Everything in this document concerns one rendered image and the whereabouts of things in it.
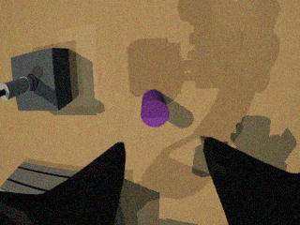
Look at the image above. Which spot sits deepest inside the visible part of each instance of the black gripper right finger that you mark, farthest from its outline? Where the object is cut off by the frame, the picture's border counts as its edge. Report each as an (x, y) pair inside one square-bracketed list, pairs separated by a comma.
[(251, 192)]

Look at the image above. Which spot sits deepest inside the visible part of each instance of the white marker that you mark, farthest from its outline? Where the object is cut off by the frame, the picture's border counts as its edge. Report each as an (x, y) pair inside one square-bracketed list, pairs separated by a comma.
[(19, 86)]

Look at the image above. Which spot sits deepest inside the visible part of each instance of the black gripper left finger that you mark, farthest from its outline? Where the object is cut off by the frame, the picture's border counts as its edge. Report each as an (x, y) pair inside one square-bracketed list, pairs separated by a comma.
[(89, 197)]

